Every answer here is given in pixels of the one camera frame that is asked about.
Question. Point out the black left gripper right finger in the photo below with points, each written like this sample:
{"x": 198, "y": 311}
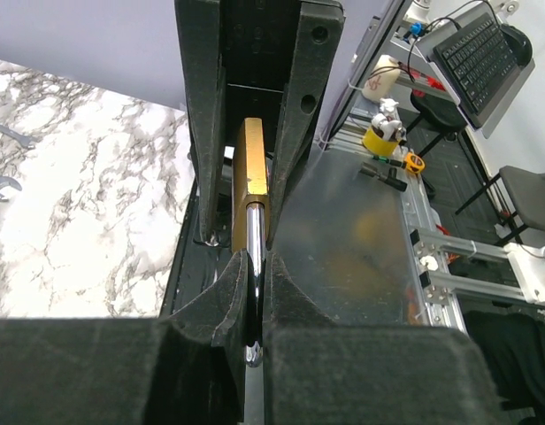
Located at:
{"x": 319, "y": 372}

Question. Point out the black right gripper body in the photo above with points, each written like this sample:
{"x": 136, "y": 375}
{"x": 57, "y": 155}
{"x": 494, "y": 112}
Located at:
{"x": 258, "y": 42}

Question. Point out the black computer mouse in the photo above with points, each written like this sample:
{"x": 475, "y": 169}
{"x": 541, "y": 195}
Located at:
{"x": 519, "y": 44}

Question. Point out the large brass padlock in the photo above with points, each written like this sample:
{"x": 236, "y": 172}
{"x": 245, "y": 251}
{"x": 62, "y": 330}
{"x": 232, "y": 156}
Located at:
{"x": 249, "y": 227}

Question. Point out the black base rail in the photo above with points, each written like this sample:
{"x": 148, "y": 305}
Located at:
{"x": 197, "y": 265}

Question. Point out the yellow tape measure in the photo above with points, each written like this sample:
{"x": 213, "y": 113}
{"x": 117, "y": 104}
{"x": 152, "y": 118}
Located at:
{"x": 414, "y": 163}

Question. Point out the black chair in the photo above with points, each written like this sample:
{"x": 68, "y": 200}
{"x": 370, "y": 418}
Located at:
{"x": 526, "y": 191}

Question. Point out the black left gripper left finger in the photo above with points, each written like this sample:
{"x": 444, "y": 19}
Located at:
{"x": 187, "y": 368}

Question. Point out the white figurine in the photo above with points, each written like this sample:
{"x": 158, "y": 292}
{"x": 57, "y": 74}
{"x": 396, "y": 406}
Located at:
{"x": 386, "y": 123}

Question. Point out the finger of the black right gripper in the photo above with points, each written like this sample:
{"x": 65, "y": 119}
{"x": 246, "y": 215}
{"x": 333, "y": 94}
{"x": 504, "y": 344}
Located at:
{"x": 202, "y": 37}
{"x": 318, "y": 32}

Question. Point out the yellow tape roll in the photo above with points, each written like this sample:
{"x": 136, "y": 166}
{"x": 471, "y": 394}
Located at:
{"x": 377, "y": 145}

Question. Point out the white bottle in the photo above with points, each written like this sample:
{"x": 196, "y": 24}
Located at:
{"x": 382, "y": 78}

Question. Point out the black keyboard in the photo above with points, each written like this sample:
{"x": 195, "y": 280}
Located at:
{"x": 479, "y": 65}

